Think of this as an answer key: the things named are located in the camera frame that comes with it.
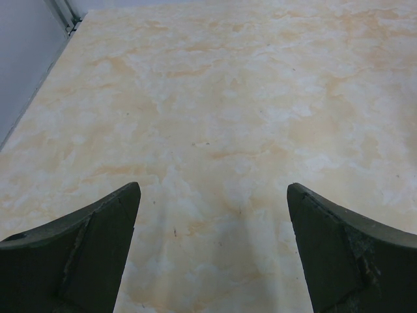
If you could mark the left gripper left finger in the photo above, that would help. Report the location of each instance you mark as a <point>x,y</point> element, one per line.
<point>74,263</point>

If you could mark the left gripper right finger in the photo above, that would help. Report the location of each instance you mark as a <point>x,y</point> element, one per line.
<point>351,263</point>

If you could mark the aluminium frame post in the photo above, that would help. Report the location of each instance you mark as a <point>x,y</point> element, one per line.
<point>68,13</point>

